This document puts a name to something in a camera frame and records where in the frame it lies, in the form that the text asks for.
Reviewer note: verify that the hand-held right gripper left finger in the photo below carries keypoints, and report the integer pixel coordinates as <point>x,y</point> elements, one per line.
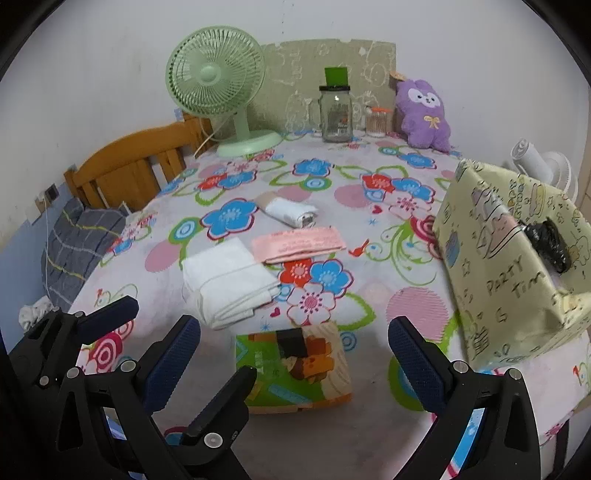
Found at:
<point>173,360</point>

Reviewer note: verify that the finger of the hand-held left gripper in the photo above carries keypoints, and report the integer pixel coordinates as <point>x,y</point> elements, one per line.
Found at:
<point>115,309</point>
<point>221,401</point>

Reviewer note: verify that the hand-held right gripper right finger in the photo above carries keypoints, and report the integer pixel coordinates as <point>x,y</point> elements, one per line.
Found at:
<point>411,364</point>

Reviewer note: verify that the green and orange packet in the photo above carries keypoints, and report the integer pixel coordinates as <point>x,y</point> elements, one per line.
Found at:
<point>295,383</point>

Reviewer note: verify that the yellow cartoon print box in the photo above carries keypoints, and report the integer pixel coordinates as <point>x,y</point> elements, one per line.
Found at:
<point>498,277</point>

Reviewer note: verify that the black soft bundle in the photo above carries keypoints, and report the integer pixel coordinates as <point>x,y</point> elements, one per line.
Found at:
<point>549,244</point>

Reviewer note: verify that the grey plaid cloth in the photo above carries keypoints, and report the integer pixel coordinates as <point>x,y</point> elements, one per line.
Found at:
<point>74,240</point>

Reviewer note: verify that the white crumpled cloth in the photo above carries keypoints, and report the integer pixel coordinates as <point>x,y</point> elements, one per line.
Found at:
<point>34,314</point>

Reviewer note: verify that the white folded cloth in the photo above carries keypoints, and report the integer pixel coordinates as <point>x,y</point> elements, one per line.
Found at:
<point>226,277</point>

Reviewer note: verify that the pink flat packet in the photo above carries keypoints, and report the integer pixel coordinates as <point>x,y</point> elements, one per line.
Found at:
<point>295,244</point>

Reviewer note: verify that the white rolled cloth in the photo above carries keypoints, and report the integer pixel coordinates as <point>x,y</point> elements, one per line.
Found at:
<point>291,210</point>

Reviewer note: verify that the purple plush bunny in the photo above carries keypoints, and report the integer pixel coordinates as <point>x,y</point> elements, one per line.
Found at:
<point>422,124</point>

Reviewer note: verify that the white standing fan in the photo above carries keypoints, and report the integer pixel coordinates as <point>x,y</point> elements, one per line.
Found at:
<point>558,170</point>

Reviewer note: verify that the small jar with orange lid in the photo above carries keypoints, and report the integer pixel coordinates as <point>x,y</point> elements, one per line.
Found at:
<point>378,122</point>

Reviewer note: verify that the green desk fan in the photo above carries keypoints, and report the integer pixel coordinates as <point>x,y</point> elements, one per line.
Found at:
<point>212,74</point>

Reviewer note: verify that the glass jar with green lid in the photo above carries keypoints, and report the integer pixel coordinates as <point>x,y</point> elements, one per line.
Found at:
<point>334,120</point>

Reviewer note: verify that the green patterned board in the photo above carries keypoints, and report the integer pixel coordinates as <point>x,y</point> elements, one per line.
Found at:
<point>295,69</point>

